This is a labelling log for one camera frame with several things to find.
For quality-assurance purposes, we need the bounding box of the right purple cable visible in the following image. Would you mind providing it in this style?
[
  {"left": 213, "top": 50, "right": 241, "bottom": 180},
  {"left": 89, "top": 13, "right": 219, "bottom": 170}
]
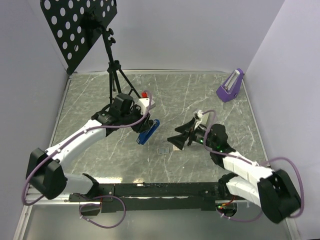
[{"left": 198, "top": 109, "right": 305, "bottom": 223}]

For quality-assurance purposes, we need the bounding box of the blue black stapler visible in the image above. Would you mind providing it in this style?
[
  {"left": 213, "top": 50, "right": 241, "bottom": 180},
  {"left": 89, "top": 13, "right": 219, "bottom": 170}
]
[{"left": 136, "top": 119, "right": 160, "bottom": 145}]

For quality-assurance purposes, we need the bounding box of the purple cable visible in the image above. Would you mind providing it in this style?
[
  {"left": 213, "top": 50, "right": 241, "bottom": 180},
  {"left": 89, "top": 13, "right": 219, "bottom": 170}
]
[
  {"left": 22, "top": 89, "right": 153, "bottom": 229},
  {"left": 198, "top": 109, "right": 305, "bottom": 223}
]

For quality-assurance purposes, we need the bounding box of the small white staple box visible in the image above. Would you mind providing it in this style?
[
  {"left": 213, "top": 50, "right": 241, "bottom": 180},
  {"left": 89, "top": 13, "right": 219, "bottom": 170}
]
[{"left": 172, "top": 145, "right": 185, "bottom": 151}]

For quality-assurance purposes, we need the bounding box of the beige white stapler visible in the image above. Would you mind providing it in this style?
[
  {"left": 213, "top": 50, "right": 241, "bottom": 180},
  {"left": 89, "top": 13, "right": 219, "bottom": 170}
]
[{"left": 201, "top": 112, "right": 211, "bottom": 127}]

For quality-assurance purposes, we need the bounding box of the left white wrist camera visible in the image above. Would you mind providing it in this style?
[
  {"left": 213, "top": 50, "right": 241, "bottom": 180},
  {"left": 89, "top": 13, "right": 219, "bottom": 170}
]
[{"left": 136, "top": 91, "right": 156, "bottom": 115}]

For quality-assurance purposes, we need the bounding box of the black perforated music stand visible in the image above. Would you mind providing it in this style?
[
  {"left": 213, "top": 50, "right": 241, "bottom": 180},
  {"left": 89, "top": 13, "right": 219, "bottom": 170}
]
[{"left": 39, "top": 0, "right": 147, "bottom": 123}]

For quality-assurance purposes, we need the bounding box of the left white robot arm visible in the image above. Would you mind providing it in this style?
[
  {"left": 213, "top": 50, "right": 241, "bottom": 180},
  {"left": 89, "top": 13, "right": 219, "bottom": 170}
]
[{"left": 26, "top": 91, "right": 160, "bottom": 201}]

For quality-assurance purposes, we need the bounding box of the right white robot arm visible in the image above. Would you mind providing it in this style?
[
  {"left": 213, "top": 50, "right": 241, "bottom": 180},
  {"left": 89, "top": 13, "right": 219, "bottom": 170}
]
[{"left": 167, "top": 119, "right": 303, "bottom": 224}]

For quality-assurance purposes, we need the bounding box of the silver staple tray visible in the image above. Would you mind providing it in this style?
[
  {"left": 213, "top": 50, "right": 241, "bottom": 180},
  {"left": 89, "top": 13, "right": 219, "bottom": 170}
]
[{"left": 157, "top": 147, "right": 170, "bottom": 155}]

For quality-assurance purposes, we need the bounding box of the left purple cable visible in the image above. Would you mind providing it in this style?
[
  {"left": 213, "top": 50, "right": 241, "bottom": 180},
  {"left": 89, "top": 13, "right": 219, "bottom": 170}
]
[{"left": 22, "top": 89, "right": 153, "bottom": 229}]

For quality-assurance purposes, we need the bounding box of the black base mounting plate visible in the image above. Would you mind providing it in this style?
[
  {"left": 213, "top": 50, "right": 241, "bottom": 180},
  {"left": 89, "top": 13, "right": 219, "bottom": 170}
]
[{"left": 68, "top": 182, "right": 242, "bottom": 213}]

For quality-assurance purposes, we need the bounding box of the purple metronome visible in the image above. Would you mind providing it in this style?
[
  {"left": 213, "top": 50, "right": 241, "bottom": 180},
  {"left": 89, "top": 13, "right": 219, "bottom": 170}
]
[{"left": 216, "top": 68, "right": 244, "bottom": 103}]

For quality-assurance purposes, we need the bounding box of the aluminium rail frame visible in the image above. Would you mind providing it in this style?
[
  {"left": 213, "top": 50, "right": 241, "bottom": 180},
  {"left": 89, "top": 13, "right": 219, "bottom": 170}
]
[{"left": 22, "top": 184, "right": 303, "bottom": 224}]

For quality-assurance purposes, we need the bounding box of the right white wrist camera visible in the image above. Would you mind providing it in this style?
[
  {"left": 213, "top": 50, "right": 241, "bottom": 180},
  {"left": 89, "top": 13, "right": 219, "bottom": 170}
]
[{"left": 193, "top": 109, "right": 204, "bottom": 130}]

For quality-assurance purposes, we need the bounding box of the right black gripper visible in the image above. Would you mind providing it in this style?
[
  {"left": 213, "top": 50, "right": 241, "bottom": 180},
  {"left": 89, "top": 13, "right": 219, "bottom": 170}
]
[{"left": 167, "top": 117, "right": 216, "bottom": 150}]

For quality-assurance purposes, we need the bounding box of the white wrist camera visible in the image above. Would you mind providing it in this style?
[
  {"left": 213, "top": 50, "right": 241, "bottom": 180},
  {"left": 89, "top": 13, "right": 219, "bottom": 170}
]
[
  {"left": 193, "top": 109, "right": 204, "bottom": 130},
  {"left": 136, "top": 91, "right": 156, "bottom": 115}
]

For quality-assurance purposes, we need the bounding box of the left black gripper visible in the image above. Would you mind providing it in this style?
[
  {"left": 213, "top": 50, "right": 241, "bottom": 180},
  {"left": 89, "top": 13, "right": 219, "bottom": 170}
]
[{"left": 120, "top": 104, "right": 151, "bottom": 133}]

